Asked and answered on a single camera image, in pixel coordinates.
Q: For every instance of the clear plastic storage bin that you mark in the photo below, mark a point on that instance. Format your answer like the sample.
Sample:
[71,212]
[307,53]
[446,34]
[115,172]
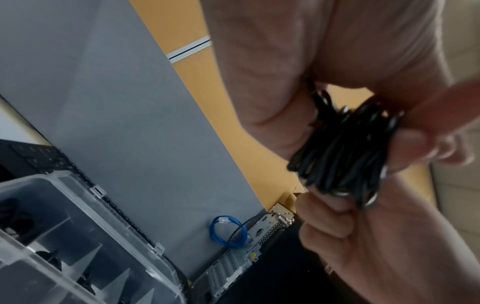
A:
[75,237]

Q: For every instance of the person's left hand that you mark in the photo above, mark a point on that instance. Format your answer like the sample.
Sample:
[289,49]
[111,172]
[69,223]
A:
[360,44]

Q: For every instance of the black desktop computer case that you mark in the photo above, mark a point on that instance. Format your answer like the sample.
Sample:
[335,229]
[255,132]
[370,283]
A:
[277,267]

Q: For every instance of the person's right hand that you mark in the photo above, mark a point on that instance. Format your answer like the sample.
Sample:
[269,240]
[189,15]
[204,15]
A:
[393,252]

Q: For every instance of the black keyboard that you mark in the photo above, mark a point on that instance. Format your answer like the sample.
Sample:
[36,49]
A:
[33,156]

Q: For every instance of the white rail strip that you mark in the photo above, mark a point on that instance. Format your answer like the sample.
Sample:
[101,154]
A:
[187,50]

